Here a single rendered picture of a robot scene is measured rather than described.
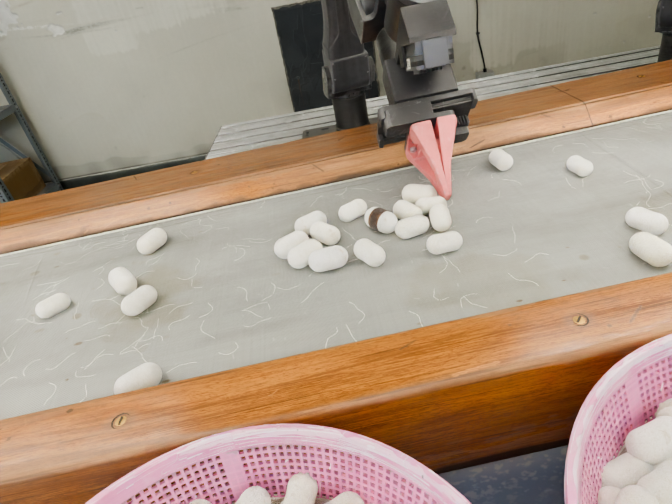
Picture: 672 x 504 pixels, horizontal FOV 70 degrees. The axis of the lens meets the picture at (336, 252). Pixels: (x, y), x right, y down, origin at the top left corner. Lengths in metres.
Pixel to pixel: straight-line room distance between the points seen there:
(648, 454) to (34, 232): 0.65
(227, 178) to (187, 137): 2.11
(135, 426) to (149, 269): 0.23
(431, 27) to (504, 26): 2.19
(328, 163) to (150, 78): 2.13
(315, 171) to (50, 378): 0.36
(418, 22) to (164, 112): 2.32
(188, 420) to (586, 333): 0.25
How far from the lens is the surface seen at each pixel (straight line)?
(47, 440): 0.37
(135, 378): 0.39
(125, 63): 2.71
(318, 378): 0.32
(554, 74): 1.18
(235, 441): 0.30
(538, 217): 0.50
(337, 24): 0.85
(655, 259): 0.44
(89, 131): 2.90
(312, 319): 0.40
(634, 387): 0.34
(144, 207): 0.65
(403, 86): 0.52
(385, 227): 0.47
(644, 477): 0.32
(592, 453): 0.30
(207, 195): 0.62
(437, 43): 0.47
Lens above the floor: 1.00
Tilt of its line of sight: 33 degrees down
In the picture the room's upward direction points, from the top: 12 degrees counter-clockwise
